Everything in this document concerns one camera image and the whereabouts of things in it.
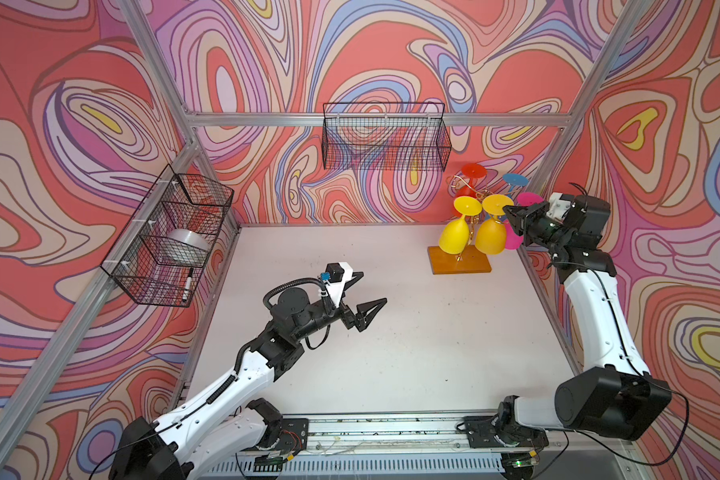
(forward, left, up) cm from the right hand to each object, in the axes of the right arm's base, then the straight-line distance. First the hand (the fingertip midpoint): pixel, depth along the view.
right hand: (502, 211), depth 73 cm
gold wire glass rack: (+12, 0, -4) cm, 13 cm away
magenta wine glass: (+2, -8, -13) cm, 16 cm away
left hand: (-18, +33, -6) cm, 38 cm away
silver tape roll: (-7, +78, -2) cm, 78 cm away
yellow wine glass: (-1, 0, -8) cm, 8 cm away
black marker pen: (-11, +79, -10) cm, 80 cm away
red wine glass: (+21, +2, -2) cm, 21 cm away
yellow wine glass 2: (+3, +9, -12) cm, 15 cm away
